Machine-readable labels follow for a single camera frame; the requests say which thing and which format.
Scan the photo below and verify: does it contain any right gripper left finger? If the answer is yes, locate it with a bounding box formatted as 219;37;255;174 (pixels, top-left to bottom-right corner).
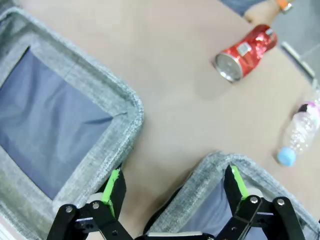
46;167;134;240

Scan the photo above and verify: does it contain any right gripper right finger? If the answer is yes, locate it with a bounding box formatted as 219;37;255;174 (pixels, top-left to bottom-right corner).
214;164;307;240

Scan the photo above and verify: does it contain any crushed red soda can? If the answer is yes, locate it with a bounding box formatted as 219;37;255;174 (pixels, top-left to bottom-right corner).
213;23;278;83

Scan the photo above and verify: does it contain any person's left hand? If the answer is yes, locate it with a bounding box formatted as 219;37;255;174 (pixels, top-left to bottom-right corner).
243;1;280;25

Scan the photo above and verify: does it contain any grey fabric basket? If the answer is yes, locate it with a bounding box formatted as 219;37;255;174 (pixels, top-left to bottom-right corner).
0;6;145;240
143;151;320;240

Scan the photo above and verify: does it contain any clear bottle with blue cap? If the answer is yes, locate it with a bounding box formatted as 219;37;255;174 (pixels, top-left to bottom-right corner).
276;88;320;168

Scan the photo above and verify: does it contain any person in grey shirt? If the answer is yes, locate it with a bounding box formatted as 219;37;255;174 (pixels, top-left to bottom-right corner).
217;0;263;17

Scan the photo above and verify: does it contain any orange wristwatch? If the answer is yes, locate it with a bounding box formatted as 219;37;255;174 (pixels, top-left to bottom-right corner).
274;0;294;13

